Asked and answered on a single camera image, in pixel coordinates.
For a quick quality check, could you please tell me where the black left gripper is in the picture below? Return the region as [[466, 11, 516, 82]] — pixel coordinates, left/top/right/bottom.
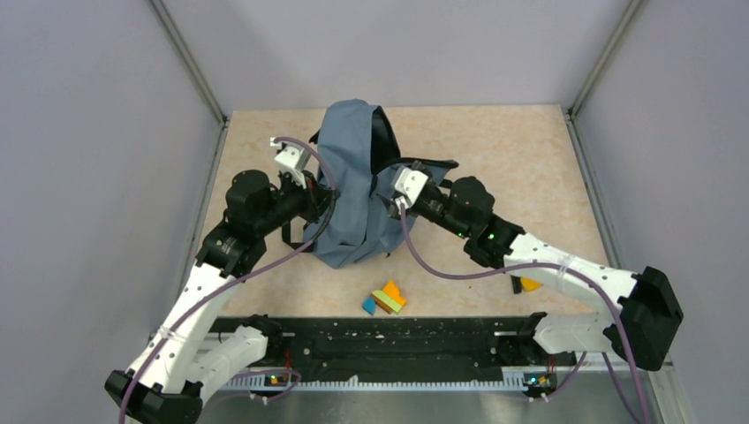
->
[[255, 167, 339, 235]]

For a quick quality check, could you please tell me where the blue student backpack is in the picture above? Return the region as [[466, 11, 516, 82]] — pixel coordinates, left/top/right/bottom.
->
[[280, 98, 460, 270]]

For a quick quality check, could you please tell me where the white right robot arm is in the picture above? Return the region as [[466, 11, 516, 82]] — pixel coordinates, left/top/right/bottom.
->
[[389, 163, 684, 371]]

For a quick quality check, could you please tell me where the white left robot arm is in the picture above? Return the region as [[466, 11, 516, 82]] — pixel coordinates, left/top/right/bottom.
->
[[105, 170, 338, 423]]

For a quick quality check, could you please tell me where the orange eraser block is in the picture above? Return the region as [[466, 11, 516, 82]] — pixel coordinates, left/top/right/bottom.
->
[[382, 280, 406, 307]]

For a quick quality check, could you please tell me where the green brown eraser block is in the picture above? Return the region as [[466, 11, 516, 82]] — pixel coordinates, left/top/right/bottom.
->
[[371, 291, 403, 314]]

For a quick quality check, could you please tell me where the blue eraser wedge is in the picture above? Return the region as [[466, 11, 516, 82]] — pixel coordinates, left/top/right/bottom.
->
[[361, 297, 377, 315]]

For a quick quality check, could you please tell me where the purple cap black marker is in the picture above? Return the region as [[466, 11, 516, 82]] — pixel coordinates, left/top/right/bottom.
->
[[511, 276, 523, 294]]

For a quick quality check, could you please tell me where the yellow grey sharpener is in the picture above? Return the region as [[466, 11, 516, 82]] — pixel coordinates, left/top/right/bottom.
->
[[519, 277, 543, 292]]

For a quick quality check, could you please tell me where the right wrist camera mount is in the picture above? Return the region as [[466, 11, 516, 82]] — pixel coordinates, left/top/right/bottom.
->
[[392, 167, 429, 209]]

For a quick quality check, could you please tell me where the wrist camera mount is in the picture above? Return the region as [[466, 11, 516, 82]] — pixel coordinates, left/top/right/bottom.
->
[[392, 167, 429, 209], [269, 136, 314, 188]]

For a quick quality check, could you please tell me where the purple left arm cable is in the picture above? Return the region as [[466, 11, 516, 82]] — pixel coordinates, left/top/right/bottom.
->
[[117, 135, 339, 424]]

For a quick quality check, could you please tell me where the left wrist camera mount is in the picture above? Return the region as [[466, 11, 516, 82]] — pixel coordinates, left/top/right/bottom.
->
[[269, 136, 314, 188]]

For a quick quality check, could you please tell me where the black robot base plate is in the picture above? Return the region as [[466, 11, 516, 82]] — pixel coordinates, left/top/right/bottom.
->
[[201, 314, 579, 384]]

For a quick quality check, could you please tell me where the aluminium frame rail right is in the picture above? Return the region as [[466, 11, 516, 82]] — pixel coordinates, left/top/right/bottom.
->
[[567, 0, 648, 121]]

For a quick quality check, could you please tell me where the aluminium frame rail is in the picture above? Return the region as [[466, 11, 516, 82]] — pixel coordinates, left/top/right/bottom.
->
[[146, 0, 229, 127], [567, 0, 648, 121]]

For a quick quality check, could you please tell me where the aluminium frame rail left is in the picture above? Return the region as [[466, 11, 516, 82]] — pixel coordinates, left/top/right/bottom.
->
[[146, 0, 229, 127]]

